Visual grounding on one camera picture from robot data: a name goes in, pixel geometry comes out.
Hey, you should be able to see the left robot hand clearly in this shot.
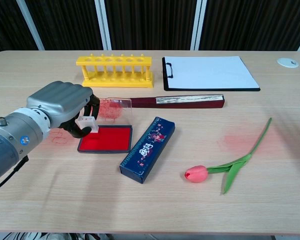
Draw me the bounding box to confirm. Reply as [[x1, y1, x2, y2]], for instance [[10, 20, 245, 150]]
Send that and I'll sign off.
[[26, 81, 101, 139]]

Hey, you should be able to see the red ink pad box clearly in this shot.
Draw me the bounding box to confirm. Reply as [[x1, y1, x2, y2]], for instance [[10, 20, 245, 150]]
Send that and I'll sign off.
[[77, 97, 134, 154]]

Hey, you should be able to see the yellow test tube rack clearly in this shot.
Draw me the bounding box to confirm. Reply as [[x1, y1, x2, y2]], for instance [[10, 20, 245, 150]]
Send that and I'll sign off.
[[75, 53, 155, 89]]

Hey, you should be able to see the blue patterned rectangular box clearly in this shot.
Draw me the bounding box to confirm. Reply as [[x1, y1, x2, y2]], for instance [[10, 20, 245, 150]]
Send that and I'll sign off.
[[119, 116, 176, 185]]

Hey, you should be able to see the folded dark red fan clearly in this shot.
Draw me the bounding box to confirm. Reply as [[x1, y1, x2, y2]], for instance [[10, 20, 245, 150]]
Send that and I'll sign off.
[[129, 93, 227, 110]]

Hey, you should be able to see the black clipboard with white paper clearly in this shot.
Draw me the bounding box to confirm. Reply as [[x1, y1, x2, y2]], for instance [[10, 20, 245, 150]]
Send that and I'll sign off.
[[161, 55, 261, 92]]

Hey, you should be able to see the artificial pink tulip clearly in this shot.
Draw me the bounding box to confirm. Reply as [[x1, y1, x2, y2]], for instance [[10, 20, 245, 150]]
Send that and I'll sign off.
[[184, 117, 273, 195]]

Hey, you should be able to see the white desk grommet cap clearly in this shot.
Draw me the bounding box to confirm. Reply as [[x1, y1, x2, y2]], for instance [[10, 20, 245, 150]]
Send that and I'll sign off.
[[276, 57, 300, 69]]

